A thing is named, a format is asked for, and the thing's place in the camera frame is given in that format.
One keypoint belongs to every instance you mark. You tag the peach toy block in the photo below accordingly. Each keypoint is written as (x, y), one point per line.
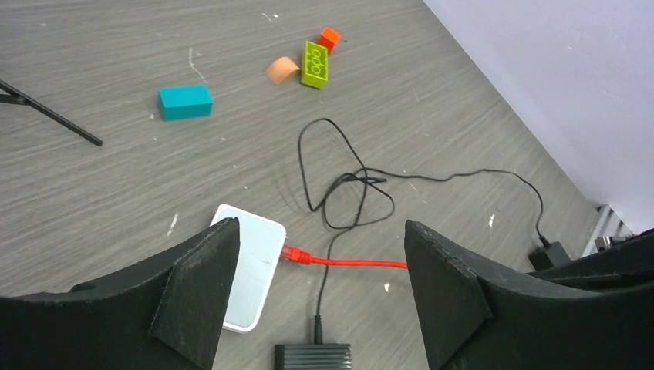
(282, 70)

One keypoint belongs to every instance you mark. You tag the black microphone tripod stand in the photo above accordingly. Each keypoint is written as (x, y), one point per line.
(11, 95)

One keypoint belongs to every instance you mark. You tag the black network switch blue ports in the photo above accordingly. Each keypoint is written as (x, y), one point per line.
(313, 357)

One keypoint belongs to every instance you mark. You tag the black power adapter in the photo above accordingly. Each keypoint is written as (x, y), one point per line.
(546, 257)

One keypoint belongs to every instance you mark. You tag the orange toy block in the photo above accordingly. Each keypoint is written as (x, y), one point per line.
(329, 38)

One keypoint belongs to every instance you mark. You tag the white router box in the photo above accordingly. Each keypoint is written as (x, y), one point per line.
(261, 242)

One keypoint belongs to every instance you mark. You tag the green lego brick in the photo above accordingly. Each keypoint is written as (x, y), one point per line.
(315, 65)

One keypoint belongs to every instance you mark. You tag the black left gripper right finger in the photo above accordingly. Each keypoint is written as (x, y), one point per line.
(475, 313)

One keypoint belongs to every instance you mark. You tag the teal toy block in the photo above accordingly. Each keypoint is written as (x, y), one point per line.
(184, 102)

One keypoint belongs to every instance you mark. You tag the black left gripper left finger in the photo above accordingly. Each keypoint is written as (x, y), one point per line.
(164, 312)

